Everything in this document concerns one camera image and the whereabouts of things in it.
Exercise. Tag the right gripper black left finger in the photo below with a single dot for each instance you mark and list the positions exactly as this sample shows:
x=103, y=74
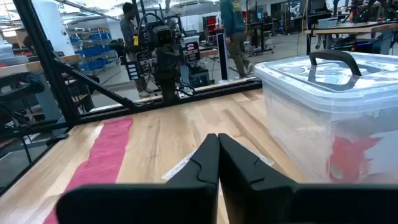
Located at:
x=186, y=199

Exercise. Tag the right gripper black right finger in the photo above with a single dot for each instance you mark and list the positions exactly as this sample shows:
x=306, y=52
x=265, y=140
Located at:
x=255, y=199

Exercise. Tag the pink elastic bandage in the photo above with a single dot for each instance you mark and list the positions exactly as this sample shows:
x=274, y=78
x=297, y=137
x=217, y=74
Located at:
x=105, y=152

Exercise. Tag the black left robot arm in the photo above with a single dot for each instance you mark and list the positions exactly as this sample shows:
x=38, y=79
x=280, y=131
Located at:
x=168, y=77

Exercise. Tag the black controller box white labels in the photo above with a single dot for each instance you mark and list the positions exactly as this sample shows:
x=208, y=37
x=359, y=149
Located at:
x=192, y=51
x=133, y=71

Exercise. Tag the person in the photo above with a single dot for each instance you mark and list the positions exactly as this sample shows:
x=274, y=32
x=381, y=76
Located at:
x=233, y=18
x=127, y=28

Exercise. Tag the shelf with blue bins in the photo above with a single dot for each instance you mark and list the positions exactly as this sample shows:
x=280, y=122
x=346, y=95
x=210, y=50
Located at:
x=93, y=49

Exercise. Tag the clear plastic storage box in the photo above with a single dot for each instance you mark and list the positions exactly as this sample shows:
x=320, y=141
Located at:
x=295, y=130

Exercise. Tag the red packaged item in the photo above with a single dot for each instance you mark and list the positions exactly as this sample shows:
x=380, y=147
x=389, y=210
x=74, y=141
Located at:
x=348, y=158

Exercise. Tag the wooden workbench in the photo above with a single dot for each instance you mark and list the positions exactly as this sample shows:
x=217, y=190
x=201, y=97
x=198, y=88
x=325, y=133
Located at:
x=31, y=66
x=351, y=30

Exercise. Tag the black upright post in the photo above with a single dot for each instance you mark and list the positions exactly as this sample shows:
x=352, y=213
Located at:
x=222, y=56

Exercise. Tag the black aluminium table frame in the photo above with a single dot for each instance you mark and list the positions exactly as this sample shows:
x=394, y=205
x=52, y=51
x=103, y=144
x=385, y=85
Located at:
x=43, y=56

